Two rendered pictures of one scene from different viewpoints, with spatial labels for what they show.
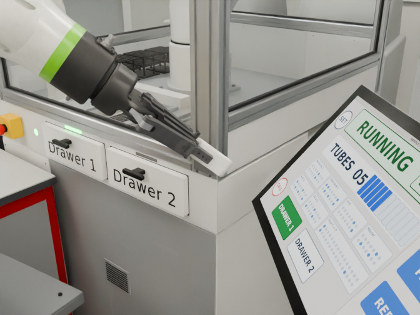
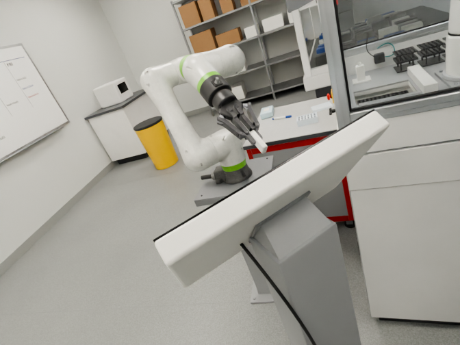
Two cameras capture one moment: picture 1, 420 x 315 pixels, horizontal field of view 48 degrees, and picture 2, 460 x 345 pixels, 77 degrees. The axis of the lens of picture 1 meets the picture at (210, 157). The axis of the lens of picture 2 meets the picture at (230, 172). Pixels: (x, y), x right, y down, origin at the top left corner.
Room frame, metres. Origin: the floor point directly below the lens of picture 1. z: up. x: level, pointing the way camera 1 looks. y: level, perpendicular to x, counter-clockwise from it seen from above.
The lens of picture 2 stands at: (0.40, -0.75, 1.46)
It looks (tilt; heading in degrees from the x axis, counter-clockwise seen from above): 26 degrees down; 77
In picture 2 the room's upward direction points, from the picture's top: 21 degrees counter-clockwise
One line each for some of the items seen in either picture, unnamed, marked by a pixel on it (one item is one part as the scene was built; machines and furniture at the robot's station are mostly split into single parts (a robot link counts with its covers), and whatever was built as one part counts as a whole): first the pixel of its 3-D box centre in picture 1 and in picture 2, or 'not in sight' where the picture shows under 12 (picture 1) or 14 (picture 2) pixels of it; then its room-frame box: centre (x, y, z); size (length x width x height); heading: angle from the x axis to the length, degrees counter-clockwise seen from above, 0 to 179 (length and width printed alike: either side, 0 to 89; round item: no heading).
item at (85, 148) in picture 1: (72, 149); not in sight; (1.30, 0.41, 0.87); 0.29 x 0.02 x 0.11; 50
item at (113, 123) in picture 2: not in sight; (129, 116); (0.32, 4.50, 0.61); 1.15 x 0.72 x 1.22; 57
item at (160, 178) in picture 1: (145, 180); not in sight; (1.10, 0.17, 0.87); 0.29 x 0.02 x 0.11; 50
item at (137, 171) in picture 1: (136, 172); not in sight; (1.08, 0.19, 0.91); 0.07 x 0.04 x 0.01; 50
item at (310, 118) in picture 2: not in sight; (307, 119); (1.33, 0.76, 0.78); 0.12 x 0.08 x 0.04; 146
